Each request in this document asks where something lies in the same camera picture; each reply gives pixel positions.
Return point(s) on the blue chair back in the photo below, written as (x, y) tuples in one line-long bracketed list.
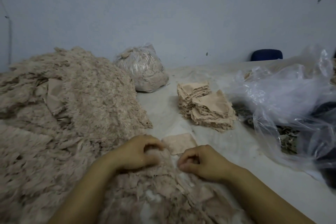
[(266, 55)]

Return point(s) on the person's right hand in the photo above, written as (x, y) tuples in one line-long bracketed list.
[(206, 163)]

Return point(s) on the large clear plastic bag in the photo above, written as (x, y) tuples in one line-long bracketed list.
[(286, 95)]

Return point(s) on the person's left hand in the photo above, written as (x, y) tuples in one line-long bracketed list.
[(131, 154)]

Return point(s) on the clear bag of beige scraps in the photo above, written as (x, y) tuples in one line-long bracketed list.
[(143, 68)]

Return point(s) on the person's right forearm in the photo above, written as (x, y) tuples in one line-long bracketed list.
[(270, 200)]

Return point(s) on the person's left forearm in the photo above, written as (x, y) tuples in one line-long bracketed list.
[(81, 197)]

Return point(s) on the beige scrap strips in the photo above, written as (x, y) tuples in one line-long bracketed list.
[(157, 192)]

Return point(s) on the large pile beige fabric scraps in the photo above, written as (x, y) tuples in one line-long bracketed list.
[(63, 121)]

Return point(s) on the stack of sorted beige pieces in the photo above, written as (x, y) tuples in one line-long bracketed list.
[(190, 90)]

